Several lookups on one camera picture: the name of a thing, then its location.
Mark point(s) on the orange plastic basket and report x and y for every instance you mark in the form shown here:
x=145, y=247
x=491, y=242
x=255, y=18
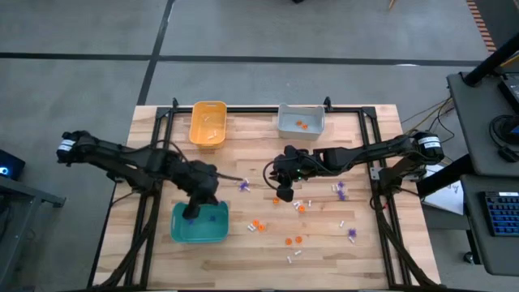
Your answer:
x=207, y=125

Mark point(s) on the dark grey keyboard desk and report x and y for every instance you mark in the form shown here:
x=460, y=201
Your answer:
x=478, y=243

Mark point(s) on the black backlit keyboard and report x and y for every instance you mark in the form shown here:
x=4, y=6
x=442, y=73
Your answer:
x=503, y=213

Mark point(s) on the black box with blue light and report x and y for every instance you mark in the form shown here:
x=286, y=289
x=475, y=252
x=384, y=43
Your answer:
x=7, y=164

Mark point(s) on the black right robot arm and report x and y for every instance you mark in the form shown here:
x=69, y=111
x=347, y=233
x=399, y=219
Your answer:
x=365, y=154

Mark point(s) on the black aluminium table frame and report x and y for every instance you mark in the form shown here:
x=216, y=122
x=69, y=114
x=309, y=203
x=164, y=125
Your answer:
x=263, y=110

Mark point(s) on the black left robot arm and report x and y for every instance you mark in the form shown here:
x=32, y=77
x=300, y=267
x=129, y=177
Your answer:
x=121, y=160

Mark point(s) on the black mat orange striped edge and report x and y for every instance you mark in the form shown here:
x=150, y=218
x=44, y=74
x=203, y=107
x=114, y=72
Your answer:
x=480, y=24

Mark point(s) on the silver angle bracket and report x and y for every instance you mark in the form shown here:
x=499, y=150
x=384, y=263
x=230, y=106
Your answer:
x=375, y=173

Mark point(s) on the black stand pole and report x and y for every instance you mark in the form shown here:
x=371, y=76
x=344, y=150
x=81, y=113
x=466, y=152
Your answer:
x=490, y=61

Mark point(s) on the white paper sheet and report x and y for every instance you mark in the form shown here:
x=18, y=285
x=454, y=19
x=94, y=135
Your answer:
x=446, y=200

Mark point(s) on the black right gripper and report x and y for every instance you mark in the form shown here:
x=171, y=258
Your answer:
x=296, y=166

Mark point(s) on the black caster wheel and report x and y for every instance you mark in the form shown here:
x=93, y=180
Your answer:
x=469, y=257

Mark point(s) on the teal plastic basket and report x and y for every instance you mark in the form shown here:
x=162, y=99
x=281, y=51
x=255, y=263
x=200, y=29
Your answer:
x=211, y=231

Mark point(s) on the black desk foot beam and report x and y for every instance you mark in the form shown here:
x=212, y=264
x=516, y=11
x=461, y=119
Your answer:
x=442, y=180

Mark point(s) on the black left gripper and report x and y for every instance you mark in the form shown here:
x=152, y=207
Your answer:
x=198, y=182

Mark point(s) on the white plastic basket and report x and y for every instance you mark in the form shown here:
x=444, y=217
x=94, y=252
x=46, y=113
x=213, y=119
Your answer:
x=314, y=131

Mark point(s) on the grey metal bench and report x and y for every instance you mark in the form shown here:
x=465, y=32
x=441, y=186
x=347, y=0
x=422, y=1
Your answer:
x=24, y=211

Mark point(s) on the tan wooden leg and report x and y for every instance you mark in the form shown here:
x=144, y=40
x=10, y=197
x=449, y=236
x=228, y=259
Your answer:
x=392, y=4

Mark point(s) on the dark grey desk with pole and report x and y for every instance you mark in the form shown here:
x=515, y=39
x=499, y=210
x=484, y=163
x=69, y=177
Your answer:
x=474, y=121

